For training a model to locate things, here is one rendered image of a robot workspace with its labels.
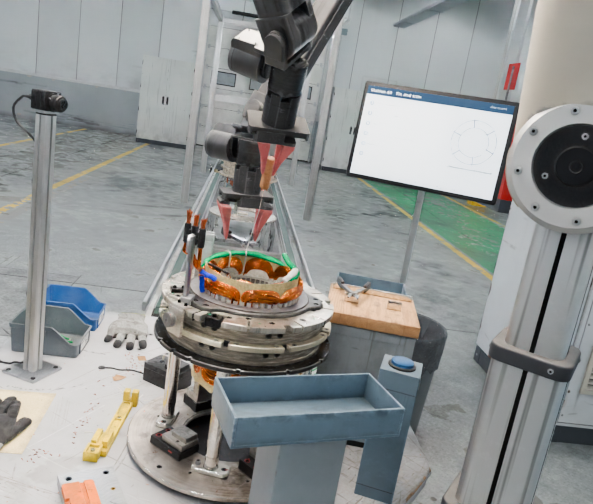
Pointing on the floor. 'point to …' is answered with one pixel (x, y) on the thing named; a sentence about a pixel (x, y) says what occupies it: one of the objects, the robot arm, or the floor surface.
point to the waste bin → (421, 383)
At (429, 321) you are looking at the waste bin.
